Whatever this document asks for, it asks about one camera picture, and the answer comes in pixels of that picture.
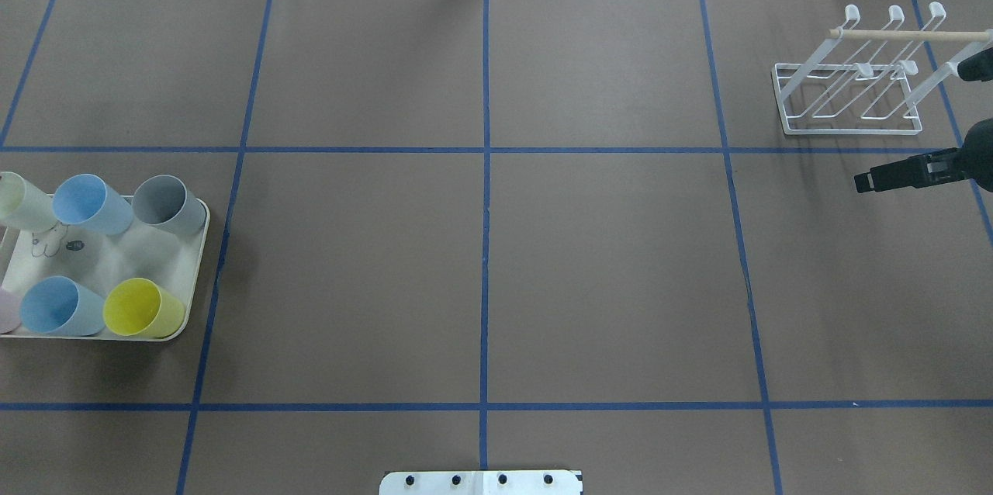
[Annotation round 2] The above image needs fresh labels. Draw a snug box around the yellow plastic cup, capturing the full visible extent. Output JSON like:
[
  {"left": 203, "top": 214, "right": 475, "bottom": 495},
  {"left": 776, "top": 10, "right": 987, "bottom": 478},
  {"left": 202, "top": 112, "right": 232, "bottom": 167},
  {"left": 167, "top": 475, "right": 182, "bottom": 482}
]
[{"left": 102, "top": 277, "right": 187, "bottom": 339}]

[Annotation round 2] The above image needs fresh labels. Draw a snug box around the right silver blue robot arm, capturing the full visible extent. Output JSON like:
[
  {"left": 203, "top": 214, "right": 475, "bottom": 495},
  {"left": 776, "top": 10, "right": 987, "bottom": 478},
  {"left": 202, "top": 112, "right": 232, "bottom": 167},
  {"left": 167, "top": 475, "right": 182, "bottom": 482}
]
[{"left": 853, "top": 118, "right": 992, "bottom": 193}]

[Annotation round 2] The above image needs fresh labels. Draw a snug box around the pink plastic cup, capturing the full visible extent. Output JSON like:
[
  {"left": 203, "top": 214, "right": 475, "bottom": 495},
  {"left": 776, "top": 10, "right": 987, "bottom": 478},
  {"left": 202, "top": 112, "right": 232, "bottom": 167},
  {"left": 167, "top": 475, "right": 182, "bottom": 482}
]
[{"left": 0, "top": 289, "right": 22, "bottom": 335}]

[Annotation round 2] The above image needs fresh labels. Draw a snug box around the white wire cup rack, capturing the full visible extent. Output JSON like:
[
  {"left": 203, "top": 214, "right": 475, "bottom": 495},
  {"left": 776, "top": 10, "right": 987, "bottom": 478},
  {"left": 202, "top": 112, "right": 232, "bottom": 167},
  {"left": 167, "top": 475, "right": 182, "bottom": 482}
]
[{"left": 772, "top": 2, "right": 991, "bottom": 137}]

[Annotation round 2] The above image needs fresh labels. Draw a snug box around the cream plastic tray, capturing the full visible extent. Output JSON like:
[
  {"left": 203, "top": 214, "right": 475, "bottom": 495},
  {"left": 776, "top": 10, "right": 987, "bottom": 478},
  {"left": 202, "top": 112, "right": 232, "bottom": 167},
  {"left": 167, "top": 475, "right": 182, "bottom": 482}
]
[{"left": 1, "top": 213, "right": 212, "bottom": 342}]

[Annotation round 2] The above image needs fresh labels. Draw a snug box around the grey plastic cup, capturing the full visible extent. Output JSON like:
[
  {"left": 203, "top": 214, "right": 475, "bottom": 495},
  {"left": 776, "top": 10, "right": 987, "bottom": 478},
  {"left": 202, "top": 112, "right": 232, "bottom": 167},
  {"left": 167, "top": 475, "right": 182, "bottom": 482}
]
[{"left": 131, "top": 175, "right": 208, "bottom": 237}]

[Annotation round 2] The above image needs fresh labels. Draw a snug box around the blue cup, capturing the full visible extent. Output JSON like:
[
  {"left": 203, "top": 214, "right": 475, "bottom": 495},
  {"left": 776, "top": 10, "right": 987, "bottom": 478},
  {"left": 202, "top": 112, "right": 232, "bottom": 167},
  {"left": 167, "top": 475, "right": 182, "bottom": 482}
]
[
  {"left": 52, "top": 174, "right": 134, "bottom": 236},
  {"left": 20, "top": 275, "right": 106, "bottom": 337}
]

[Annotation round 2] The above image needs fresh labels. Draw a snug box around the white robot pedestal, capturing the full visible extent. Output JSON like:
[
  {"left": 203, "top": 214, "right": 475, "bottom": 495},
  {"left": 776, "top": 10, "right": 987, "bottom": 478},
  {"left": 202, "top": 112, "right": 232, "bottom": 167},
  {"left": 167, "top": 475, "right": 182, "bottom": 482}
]
[{"left": 379, "top": 469, "right": 584, "bottom": 494}]

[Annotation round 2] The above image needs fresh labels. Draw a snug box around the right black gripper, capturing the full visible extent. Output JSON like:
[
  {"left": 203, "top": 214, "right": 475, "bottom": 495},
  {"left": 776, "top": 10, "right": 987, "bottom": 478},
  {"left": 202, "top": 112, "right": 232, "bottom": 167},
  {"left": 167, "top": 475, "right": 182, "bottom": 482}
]
[{"left": 854, "top": 148, "right": 970, "bottom": 194}]

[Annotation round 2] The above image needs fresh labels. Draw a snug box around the pale green white cup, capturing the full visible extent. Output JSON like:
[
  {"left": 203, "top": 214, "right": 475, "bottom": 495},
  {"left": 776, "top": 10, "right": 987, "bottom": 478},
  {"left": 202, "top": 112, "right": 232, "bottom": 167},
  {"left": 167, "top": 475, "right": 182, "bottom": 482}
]
[{"left": 1, "top": 171, "right": 59, "bottom": 233}]

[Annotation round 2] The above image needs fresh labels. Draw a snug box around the blue cup beside pink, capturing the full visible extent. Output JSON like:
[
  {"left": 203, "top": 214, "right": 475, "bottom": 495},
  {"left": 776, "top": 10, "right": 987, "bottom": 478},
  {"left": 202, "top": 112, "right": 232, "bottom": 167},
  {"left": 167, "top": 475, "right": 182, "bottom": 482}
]
[{"left": 20, "top": 275, "right": 106, "bottom": 337}]

